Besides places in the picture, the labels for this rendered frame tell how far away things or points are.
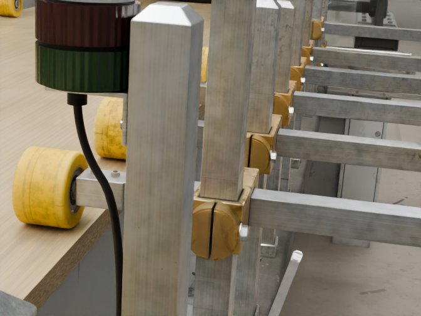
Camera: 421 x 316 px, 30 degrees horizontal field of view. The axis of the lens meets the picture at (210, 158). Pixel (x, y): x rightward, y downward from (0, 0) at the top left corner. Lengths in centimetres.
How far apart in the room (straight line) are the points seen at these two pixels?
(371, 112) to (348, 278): 174
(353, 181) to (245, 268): 213
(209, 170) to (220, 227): 5
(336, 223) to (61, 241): 27
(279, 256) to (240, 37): 66
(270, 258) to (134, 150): 84
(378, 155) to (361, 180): 212
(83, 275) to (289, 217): 36
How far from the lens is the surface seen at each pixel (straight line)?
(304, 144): 100
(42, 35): 45
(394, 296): 285
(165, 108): 44
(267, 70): 94
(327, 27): 223
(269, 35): 93
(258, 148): 93
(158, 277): 48
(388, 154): 100
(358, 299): 279
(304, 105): 124
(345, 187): 313
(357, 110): 124
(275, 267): 125
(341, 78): 149
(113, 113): 102
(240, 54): 69
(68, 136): 116
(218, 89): 69
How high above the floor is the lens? 121
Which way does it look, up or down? 17 degrees down
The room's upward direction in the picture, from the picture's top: 4 degrees clockwise
